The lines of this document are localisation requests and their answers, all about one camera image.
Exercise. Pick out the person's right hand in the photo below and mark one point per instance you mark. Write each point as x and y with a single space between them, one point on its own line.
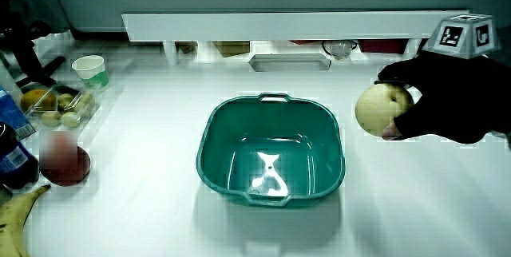
455 101

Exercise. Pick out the pale yellow pear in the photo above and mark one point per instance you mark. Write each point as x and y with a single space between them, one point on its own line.
377 109

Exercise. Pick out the white desk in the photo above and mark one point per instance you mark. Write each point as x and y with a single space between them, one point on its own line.
399 209

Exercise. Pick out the white desk shelf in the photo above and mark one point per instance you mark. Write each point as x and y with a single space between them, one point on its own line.
279 26

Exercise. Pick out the dark red box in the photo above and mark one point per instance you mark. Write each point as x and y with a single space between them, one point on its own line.
383 46

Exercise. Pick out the clear glass cup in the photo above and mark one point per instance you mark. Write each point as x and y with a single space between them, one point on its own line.
339 48

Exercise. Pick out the white rectangular tray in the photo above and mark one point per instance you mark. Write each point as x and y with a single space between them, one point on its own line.
289 62

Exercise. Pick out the teal plastic basin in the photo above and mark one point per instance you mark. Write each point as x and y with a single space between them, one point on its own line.
271 149

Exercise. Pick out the brown cardboard box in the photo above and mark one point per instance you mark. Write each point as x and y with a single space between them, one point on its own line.
231 48

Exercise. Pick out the white and green paper cup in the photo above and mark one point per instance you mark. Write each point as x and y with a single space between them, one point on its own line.
91 71

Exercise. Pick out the clear plastic fruit box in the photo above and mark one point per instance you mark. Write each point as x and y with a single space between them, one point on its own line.
85 109

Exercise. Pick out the green kiwi fruit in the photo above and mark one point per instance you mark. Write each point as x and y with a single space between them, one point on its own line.
65 100
85 102
70 119
50 119

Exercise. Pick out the red apple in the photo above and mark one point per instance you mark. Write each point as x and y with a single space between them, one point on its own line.
68 169

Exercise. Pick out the orange round fruit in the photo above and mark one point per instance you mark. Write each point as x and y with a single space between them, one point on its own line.
38 99

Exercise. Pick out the blue drink carton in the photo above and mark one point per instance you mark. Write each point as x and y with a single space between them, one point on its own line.
12 115

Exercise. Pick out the dark bottle with blue label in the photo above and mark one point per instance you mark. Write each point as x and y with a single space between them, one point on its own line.
14 161

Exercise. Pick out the yellow banana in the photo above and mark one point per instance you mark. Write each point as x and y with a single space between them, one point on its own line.
14 225

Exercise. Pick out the black camera stand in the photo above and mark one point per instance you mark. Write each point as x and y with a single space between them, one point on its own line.
24 49

